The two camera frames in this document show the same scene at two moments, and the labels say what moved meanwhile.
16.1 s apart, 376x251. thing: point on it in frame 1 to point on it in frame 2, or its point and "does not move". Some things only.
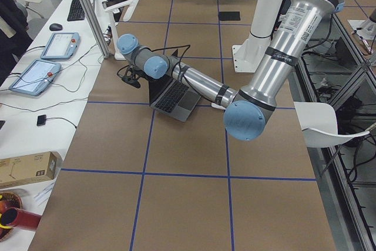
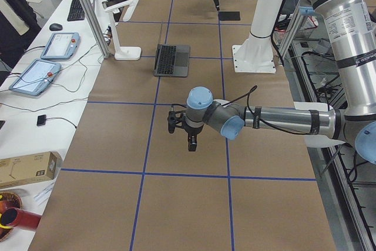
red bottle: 15,217 does not move
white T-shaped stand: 132,3 does not move
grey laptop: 173,97 to 171,60
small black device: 41,120 does not move
